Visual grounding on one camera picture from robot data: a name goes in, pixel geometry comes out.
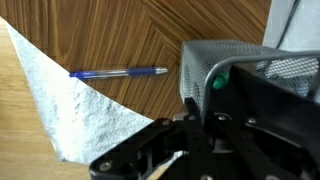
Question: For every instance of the green pen in basket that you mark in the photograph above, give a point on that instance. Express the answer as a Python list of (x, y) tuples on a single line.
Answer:
[(220, 80)]

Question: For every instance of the grey mesh pen basket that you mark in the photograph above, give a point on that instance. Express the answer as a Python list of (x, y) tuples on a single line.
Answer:
[(263, 82)]

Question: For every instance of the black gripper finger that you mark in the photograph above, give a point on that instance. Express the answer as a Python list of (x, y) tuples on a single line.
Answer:
[(195, 136)]

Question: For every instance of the grey shaggy rug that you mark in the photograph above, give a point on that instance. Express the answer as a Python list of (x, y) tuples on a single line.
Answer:
[(81, 123)]

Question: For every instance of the blue ballpoint pen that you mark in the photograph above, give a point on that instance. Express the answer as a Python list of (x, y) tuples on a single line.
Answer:
[(103, 74)]

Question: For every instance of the round wooden side table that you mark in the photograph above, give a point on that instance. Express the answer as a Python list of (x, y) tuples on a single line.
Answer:
[(119, 34)]

